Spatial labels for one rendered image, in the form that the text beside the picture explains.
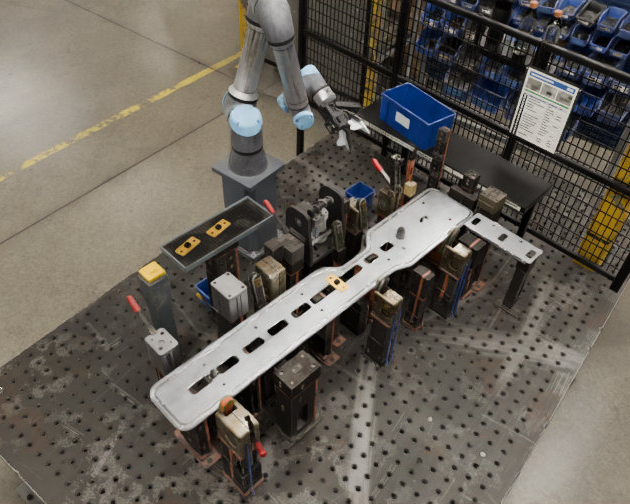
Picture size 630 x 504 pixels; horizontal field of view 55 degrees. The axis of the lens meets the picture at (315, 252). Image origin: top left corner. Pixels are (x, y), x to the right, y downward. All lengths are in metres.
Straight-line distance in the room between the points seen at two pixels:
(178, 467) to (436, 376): 0.94
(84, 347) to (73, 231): 1.62
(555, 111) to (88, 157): 3.09
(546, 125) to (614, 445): 1.52
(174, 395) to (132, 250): 1.96
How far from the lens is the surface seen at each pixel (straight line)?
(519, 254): 2.31
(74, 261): 3.71
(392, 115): 2.74
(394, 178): 2.30
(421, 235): 2.28
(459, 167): 2.59
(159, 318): 2.04
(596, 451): 3.15
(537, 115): 2.55
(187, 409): 1.80
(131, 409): 2.19
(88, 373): 2.31
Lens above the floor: 2.54
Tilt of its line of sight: 45 degrees down
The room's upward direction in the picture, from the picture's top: 3 degrees clockwise
